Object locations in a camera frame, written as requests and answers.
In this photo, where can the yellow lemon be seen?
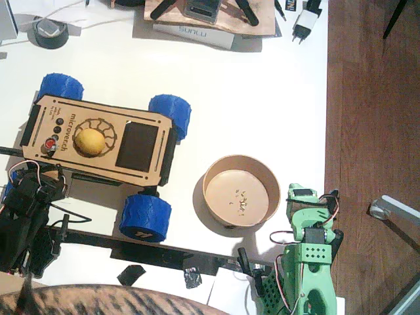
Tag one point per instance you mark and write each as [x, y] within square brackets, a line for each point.
[89, 141]

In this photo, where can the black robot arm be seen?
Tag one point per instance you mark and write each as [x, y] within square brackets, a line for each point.
[19, 236]

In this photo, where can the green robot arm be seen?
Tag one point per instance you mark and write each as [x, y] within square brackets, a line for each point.
[315, 288]

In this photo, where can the black thin bar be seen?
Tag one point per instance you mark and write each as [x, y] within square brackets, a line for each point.
[11, 151]

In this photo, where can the black spring clamp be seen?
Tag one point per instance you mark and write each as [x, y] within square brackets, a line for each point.
[244, 259]

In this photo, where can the grey metal leg with caster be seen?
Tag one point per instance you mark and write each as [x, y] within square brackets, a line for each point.
[397, 205]

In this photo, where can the wooden rover with blue wheels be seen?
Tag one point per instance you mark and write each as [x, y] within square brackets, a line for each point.
[138, 147]

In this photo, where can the white paper sheet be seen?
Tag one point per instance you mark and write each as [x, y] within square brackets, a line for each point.
[229, 292]

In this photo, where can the brown striped blurry object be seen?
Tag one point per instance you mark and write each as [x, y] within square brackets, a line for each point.
[98, 300]

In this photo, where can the black tape piece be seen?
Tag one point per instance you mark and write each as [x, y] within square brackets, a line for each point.
[131, 275]

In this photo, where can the crumpled shiny black scrap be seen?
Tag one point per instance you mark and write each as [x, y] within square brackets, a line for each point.
[193, 278]

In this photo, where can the black tape roll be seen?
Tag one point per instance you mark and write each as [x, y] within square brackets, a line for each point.
[55, 41]

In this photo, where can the grey metal bar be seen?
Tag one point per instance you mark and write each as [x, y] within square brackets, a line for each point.
[411, 300]

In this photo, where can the dark grey sheet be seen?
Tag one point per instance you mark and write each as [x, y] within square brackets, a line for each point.
[249, 44]

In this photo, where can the grey flat device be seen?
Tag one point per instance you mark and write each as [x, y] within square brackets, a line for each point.
[6, 19]

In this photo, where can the white black power adapter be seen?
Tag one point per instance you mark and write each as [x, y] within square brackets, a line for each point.
[306, 19]

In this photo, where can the white printed carton box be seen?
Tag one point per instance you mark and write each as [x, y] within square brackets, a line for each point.
[210, 37]

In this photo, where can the brown wooden board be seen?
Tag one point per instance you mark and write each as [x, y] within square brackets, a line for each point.
[229, 23]

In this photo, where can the black printed card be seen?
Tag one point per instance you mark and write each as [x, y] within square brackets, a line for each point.
[290, 5]

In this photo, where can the black tripod leg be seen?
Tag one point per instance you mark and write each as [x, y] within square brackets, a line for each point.
[247, 11]
[162, 8]

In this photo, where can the black furniture leg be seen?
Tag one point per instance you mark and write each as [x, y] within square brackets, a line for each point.
[396, 19]

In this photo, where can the grey box device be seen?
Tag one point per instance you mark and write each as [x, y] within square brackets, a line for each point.
[200, 11]

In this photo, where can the black flat rail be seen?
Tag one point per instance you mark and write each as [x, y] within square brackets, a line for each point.
[147, 252]

